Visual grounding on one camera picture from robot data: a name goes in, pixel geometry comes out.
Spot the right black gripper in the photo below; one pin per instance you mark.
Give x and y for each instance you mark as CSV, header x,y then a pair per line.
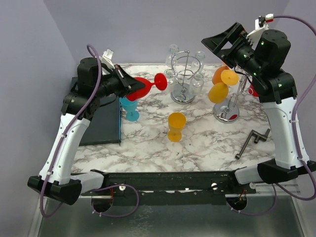
x,y
233,33

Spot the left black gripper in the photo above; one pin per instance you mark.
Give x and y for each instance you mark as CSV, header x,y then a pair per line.
x,y
132,83

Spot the red plastic wine glass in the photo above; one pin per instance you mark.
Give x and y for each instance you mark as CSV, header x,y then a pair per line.
x,y
160,82
252,91

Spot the blue plastic wine glass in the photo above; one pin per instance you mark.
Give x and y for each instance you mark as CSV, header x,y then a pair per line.
x,y
130,107

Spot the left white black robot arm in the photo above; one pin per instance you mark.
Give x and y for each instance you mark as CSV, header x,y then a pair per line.
x,y
94,81

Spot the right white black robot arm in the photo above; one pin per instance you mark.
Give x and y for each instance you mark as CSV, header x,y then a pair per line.
x,y
277,94

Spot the dark orange hanging wine glass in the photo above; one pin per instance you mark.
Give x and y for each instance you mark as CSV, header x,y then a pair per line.
x,y
217,75

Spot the chrome bottle rack centre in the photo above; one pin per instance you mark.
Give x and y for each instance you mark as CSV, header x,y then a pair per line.
x,y
181,94

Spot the yellow-orange hanging wine glass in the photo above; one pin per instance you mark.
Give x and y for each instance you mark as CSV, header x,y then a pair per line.
x,y
219,91

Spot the orange standing plastic wine glass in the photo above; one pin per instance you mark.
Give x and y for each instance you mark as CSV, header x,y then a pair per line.
x,y
176,123

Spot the chrome wine glass rack right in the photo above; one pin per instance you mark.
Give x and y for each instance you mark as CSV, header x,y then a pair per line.
x,y
228,110

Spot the clear glass bottle back right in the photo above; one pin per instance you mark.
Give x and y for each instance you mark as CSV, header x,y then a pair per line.
x,y
197,63

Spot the clear glass bottle front left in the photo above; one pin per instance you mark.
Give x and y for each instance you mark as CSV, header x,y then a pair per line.
x,y
170,76

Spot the clear glass bottle front right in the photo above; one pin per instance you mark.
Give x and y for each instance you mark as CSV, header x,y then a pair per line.
x,y
196,84

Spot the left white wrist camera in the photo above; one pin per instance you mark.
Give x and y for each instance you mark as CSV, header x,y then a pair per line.
x,y
106,58

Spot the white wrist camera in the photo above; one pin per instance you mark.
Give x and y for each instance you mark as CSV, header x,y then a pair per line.
x,y
106,58
261,24

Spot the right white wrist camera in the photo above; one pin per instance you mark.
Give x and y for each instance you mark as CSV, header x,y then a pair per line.
x,y
261,24

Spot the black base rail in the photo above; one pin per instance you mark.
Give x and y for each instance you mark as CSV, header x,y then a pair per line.
x,y
173,188

